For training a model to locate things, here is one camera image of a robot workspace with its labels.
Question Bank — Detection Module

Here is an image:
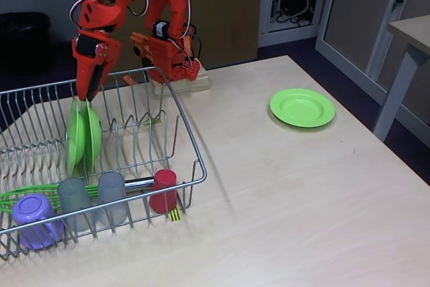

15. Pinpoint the green plastic plate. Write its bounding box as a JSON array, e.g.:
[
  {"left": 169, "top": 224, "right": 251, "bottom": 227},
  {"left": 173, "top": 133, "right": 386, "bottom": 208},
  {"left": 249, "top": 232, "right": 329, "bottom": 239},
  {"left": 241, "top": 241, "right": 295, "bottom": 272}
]
[
  {"left": 269, "top": 87, "right": 337, "bottom": 129},
  {"left": 65, "top": 98, "right": 87, "bottom": 177},
  {"left": 83, "top": 98, "right": 103, "bottom": 173}
]

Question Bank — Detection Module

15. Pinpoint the white wrist servo cable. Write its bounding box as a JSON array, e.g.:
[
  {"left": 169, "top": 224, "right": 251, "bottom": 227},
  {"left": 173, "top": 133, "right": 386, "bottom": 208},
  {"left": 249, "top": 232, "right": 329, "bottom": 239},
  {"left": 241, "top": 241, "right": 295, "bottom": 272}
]
[{"left": 69, "top": 0, "right": 93, "bottom": 32}]

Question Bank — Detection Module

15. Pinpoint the wooden base block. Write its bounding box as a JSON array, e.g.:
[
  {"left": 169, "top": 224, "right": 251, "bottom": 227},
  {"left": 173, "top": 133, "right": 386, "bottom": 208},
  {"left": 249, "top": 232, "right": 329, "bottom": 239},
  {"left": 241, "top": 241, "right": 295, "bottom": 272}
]
[{"left": 150, "top": 65, "right": 212, "bottom": 100}]

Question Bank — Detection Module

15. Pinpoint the purple plastic mug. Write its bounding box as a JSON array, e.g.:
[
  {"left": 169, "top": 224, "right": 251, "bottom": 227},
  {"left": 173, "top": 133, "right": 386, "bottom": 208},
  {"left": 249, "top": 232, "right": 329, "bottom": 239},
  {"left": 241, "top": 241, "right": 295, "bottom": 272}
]
[{"left": 11, "top": 193, "right": 65, "bottom": 250}]

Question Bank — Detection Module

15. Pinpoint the white cabinet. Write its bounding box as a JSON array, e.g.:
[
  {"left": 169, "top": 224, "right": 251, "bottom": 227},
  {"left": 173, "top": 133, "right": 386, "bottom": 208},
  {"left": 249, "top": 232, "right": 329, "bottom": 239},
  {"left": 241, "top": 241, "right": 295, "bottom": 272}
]
[{"left": 257, "top": 0, "right": 430, "bottom": 123}]

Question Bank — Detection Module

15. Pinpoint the green whisk with metal handle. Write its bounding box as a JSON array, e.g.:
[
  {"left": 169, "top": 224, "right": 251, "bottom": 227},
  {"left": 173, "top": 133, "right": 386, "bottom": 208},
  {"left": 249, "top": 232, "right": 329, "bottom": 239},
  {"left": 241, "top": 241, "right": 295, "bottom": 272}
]
[{"left": 0, "top": 176, "right": 155, "bottom": 214}]

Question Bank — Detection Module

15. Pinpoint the black power cable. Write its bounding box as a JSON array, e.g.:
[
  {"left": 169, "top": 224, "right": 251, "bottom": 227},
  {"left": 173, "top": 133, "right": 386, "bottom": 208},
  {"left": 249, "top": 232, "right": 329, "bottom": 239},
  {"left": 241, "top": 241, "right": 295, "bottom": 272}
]
[{"left": 185, "top": 24, "right": 204, "bottom": 59}]

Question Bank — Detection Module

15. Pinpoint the black trash bin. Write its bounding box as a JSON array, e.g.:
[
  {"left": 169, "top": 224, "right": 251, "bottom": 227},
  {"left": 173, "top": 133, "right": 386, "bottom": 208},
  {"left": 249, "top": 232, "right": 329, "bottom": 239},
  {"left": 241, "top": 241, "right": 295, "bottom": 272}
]
[{"left": 0, "top": 11, "right": 52, "bottom": 75}]

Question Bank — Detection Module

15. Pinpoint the brown pin board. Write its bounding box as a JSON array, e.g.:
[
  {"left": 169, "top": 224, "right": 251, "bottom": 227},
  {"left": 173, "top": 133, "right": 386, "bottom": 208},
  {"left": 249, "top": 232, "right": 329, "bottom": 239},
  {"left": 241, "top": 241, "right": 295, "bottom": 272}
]
[{"left": 71, "top": 0, "right": 263, "bottom": 76}]

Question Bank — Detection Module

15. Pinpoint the beige side table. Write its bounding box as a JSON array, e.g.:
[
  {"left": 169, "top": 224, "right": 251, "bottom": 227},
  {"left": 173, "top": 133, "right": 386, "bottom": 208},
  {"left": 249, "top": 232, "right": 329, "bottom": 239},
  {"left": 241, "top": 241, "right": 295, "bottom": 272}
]
[{"left": 372, "top": 14, "right": 430, "bottom": 142}]

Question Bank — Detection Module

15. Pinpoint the red plastic cup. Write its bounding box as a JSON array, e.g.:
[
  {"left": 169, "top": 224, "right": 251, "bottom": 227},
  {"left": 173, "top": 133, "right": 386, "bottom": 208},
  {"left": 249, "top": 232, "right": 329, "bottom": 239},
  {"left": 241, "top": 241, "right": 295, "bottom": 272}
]
[{"left": 148, "top": 169, "right": 178, "bottom": 214}]

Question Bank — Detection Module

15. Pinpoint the metal wire dish rack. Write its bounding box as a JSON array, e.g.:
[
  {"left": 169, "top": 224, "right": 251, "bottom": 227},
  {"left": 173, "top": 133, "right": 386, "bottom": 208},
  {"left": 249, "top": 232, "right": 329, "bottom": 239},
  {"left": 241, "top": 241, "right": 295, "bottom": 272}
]
[{"left": 0, "top": 65, "right": 208, "bottom": 261}]

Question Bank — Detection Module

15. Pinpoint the orange table clamp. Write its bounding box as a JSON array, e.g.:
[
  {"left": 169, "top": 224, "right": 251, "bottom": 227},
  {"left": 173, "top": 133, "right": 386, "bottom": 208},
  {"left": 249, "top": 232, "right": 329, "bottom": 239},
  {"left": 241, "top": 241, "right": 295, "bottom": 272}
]
[{"left": 122, "top": 31, "right": 169, "bottom": 86}]

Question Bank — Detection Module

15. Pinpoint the grey translucent plastic cup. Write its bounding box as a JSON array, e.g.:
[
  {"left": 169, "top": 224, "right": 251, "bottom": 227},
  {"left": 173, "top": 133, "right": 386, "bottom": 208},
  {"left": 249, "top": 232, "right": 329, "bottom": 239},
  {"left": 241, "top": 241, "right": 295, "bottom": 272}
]
[
  {"left": 57, "top": 177, "right": 95, "bottom": 233},
  {"left": 95, "top": 171, "right": 129, "bottom": 227}
]

